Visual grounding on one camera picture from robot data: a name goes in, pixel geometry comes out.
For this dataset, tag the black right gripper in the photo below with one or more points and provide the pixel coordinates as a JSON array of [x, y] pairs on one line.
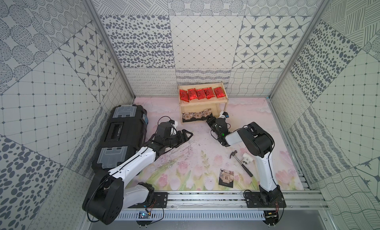
[[210, 121]]

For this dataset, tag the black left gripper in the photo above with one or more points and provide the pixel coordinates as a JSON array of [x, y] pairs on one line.
[[175, 138]]

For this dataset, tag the red tea bag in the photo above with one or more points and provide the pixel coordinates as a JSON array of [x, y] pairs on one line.
[[200, 94], [192, 94], [183, 94], [209, 93], [219, 92]]

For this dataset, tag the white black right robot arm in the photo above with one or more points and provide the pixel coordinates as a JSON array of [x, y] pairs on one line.
[[260, 144]]

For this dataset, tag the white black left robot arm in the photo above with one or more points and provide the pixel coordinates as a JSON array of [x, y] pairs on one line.
[[108, 193]]

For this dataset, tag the light wooden two-tier shelf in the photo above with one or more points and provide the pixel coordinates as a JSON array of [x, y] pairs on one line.
[[215, 105]]

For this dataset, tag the black plastic toolbox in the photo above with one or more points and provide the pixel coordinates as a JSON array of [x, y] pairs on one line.
[[123, 136]]

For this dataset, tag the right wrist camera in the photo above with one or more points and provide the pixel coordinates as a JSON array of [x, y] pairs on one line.
[[223, 115]]

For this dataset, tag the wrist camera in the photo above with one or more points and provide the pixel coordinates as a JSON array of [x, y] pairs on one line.
[[223, 115], [173, 123]]

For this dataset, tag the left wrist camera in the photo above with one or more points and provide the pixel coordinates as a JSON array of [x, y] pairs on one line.
[[173, 123]]

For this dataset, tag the black handled claw hammer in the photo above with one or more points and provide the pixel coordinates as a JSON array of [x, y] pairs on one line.
[[233, 154]]

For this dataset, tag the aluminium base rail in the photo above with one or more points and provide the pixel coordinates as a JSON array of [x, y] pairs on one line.
[[233, 199]]

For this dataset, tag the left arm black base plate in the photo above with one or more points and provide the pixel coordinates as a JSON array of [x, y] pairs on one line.
[[157, 200]]

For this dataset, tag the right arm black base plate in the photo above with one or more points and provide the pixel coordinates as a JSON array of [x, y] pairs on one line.
[[258, 200]]

